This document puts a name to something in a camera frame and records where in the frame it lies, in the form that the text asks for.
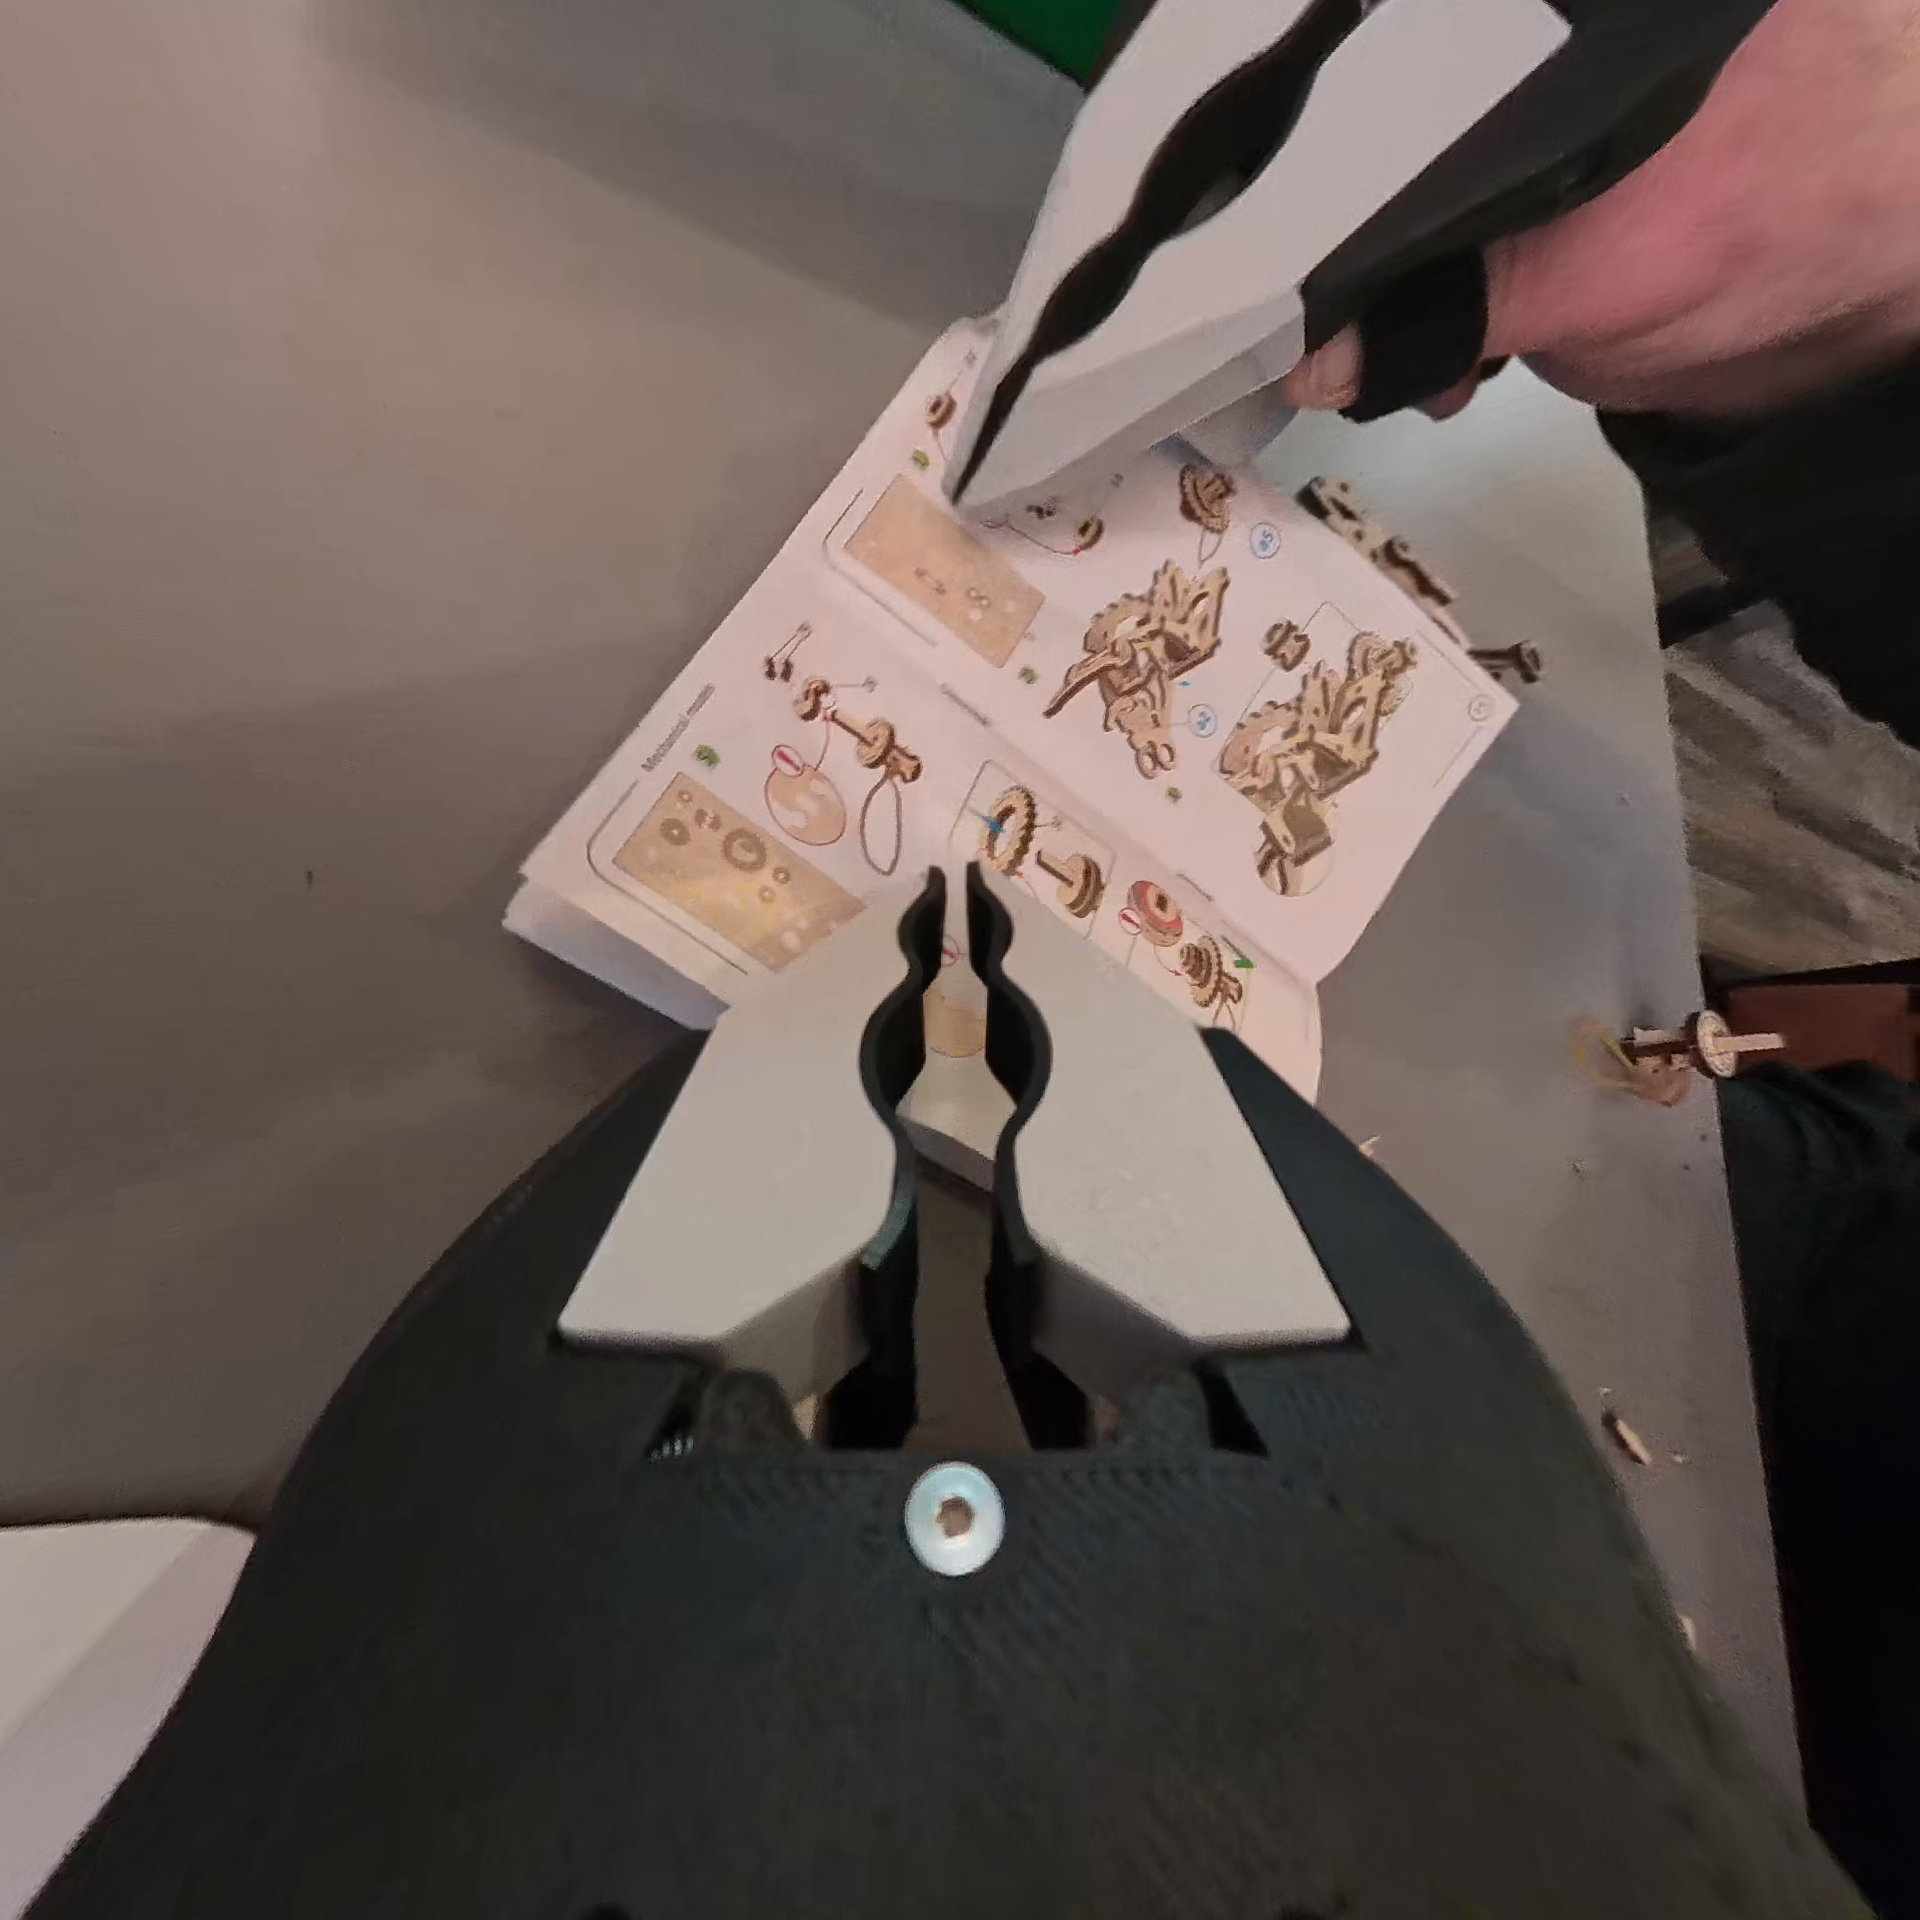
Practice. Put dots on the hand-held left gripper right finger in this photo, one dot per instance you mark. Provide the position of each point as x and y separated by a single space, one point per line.
1172 1199

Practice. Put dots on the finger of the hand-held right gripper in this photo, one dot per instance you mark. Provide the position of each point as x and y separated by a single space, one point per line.
1275 227
1113 118

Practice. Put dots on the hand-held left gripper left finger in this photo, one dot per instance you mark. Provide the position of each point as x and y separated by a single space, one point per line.
737 1199

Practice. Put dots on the white instruction booklet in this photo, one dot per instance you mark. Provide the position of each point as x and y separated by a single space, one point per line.
1349 840

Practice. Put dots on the wooden wheel axle assembly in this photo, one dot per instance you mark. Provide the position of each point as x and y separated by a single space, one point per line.
1702 1046

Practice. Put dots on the person's right hand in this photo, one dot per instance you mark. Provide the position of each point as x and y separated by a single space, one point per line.
1724 256

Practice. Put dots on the green plastic bin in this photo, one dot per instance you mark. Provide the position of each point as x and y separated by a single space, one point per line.
1050 30

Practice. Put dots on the wooden chassis assembly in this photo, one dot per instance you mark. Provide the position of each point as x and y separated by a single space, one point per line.
1349 517

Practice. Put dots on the small wood chip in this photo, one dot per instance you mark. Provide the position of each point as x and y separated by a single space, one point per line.
1627 1430

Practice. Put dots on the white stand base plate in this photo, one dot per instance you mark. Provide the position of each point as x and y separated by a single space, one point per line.
90 1649

